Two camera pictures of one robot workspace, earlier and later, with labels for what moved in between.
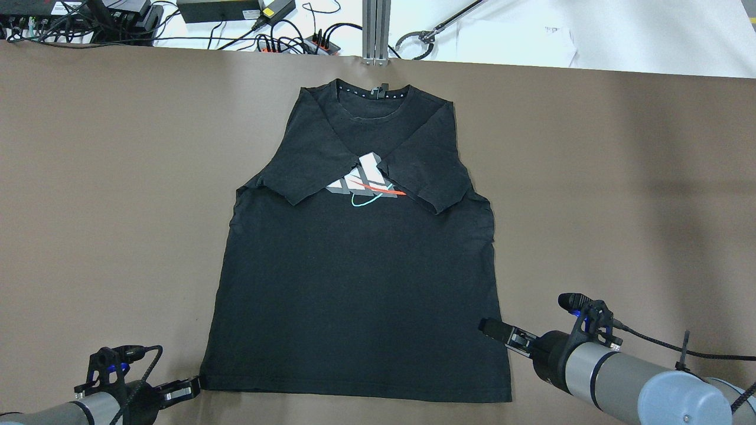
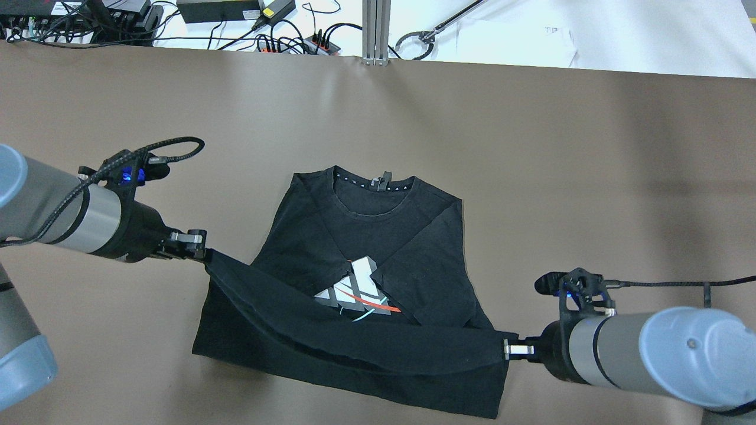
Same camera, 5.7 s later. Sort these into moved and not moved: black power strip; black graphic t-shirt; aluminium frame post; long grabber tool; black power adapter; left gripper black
Moved: left gripper black; black graphic t-shirt
Not moved: long grabber tool; black power strip; aluminium frame post; black power adapter
